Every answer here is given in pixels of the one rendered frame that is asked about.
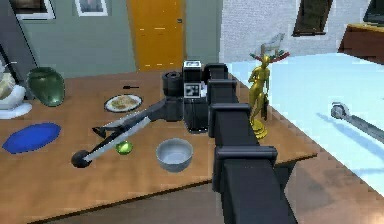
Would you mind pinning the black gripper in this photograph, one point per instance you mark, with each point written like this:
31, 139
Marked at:
173, 100

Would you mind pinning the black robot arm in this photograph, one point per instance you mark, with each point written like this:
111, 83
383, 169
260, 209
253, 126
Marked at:
246, 173

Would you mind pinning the green round fruit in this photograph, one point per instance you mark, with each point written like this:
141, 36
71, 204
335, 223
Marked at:
124, 148

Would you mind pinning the white plate with food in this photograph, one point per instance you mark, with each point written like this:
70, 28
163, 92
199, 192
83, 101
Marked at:
123, 103

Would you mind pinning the small black utensil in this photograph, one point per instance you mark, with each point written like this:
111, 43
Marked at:
130, 87

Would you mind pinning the grey bowl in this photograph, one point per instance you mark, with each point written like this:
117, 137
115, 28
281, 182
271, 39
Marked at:
174, 156

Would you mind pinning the brown wooden table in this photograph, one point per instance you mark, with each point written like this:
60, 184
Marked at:
50, 180

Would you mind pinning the dark green vase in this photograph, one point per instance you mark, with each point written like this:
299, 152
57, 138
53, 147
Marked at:
46, 86

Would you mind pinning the blue oval plate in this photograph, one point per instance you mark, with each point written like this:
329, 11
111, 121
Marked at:
31, 137

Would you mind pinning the orange room door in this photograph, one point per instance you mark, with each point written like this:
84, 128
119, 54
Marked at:
158, 33

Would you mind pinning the white framed picture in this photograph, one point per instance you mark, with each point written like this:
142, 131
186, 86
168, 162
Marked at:
91, 6
31, 8

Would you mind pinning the gold figure statue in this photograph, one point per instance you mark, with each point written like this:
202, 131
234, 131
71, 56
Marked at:
259, 86

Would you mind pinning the grey horse statue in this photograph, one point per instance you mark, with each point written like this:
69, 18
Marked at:
272, 43

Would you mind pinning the red green ornament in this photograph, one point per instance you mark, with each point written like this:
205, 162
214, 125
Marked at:
280, 56

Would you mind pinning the pale blue table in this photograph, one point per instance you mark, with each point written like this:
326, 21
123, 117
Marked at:
316, 93

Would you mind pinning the dark window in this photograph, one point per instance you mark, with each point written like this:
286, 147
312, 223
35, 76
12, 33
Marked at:
311, 16
375, 11

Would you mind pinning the silver metal tool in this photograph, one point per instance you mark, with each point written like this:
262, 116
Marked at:
360, 123

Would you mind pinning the brown wooden cupboard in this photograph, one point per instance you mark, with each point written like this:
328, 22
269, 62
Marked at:
363, 43

